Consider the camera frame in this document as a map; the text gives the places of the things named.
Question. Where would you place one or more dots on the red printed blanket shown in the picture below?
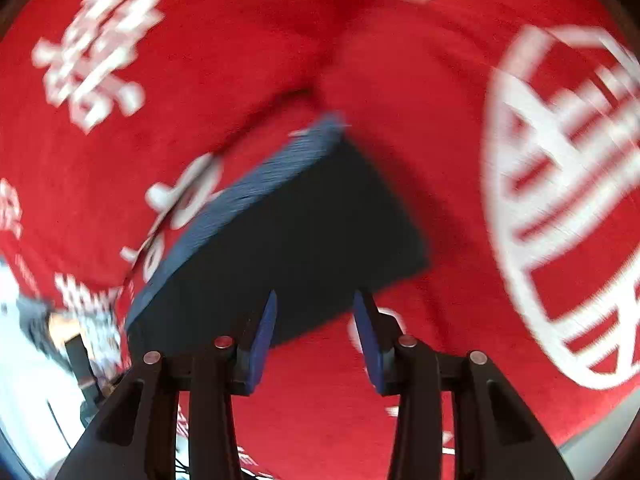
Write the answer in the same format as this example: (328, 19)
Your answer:
(240, 45)

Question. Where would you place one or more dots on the colourful printed cloth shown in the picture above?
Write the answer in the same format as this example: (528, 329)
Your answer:
(102, 330)

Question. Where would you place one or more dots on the dark pants with blue waistband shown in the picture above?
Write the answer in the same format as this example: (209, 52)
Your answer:
(300, 240)

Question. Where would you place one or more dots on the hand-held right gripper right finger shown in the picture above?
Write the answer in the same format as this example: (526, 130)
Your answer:
(369, 345)

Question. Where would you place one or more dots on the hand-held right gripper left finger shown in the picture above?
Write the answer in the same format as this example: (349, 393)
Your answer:
(262, 345)

